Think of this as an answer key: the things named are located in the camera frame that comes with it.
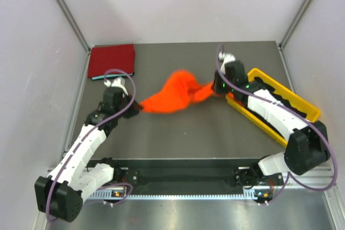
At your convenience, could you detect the orange t shirt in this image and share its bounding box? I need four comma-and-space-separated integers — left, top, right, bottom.
140, 69, 215, 114

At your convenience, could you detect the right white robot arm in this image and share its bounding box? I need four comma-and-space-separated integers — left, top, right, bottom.
213, 60, 332, 185

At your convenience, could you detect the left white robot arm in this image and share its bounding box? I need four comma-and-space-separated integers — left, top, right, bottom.
34, 86, 140, 222

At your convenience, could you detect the yellow plastic bin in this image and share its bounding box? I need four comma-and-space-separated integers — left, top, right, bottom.
226, 68, 321, 148

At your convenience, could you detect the folded teal t shirt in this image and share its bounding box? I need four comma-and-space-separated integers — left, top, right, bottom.
91, 74, 127, 81

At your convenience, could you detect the folded red t shirt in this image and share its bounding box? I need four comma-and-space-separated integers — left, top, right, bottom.
87, 44, 135, 78

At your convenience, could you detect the black t shirt in bin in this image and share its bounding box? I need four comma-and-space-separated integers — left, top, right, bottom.
231, 78, 307, 142

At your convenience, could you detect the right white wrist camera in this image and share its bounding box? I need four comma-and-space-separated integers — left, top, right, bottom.
218, 51, 236, 74

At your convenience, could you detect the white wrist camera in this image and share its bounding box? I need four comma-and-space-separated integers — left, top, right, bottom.
218, 51, 236, 74
103, 78, 128, 95

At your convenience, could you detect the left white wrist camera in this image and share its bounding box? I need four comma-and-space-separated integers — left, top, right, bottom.
103, 78, 128, 95

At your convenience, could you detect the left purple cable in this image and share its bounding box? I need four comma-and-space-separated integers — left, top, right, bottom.
46, 68, 136, 222

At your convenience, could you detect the purple cable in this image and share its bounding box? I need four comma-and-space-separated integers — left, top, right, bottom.
46, 68, 136, 222
215, 43, 339, 206

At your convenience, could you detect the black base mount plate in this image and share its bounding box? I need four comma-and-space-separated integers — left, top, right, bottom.
109, 158, 271, 196

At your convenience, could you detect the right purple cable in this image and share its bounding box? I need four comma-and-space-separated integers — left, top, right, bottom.
215, 43, 339, 206

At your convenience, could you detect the grey slotted cable duct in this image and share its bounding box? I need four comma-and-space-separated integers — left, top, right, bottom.
86, 188, 275, 200

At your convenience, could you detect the right aluminium frame post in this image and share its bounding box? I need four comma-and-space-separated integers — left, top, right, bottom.
278, 0, 313, 51

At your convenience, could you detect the aluminium frame post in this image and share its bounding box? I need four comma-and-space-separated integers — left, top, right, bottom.
278, 0, 313, 51
55, 0, 91, 53

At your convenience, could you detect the left aluminium frame post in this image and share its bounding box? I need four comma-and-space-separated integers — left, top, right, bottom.
55, 0, 91, 53

